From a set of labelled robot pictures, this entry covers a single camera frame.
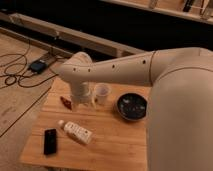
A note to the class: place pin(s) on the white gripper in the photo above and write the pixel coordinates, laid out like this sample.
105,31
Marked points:
81,94

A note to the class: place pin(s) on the white plastic bottle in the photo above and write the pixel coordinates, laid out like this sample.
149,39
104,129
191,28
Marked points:
75,131

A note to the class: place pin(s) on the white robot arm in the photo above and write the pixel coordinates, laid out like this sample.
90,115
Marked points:
179,129

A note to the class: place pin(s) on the small red brown object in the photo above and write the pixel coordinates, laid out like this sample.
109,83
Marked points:
66,103

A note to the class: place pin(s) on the translucent plastic cup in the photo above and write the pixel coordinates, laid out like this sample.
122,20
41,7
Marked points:
102,92

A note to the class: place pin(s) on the black power adapter box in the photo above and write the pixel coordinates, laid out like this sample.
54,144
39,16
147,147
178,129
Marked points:
37,67

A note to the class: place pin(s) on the dark bowl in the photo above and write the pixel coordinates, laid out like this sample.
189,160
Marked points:
132,106

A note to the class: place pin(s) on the black smartphone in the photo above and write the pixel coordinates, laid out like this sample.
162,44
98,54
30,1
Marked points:
50,142

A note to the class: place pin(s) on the wooden beam rail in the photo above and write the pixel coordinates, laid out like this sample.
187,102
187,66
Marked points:
84,40

